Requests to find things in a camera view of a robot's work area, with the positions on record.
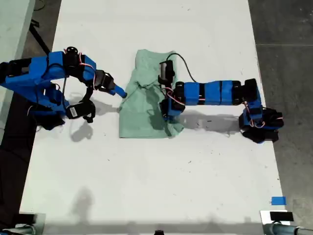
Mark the black camera box with sticker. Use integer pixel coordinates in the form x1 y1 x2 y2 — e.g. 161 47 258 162
65 100 96 123

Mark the white plate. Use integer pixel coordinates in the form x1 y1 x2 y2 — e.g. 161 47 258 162
259 210 292 225

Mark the grey blue tube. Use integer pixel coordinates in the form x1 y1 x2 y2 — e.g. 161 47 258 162
263 222 313 235
0 226 37 235

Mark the flat black box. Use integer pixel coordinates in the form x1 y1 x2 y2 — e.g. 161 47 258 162
269 211 294 222
18 213 37 224

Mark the pale side table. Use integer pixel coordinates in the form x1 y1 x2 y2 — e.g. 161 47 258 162
0 0 37 145

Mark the blue tape strip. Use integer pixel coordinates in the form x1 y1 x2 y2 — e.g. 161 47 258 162
271 196 287 206

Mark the black camera cable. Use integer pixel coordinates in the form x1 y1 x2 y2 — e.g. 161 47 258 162
166 53 198 84

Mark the pale green T-shirt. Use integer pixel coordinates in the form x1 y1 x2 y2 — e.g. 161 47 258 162
118 48 185 140

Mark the grey black camera box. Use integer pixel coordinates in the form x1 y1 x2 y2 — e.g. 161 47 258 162
157 60 177 85

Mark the black stand bar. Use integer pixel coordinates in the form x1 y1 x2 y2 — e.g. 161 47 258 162
28 20 51 56

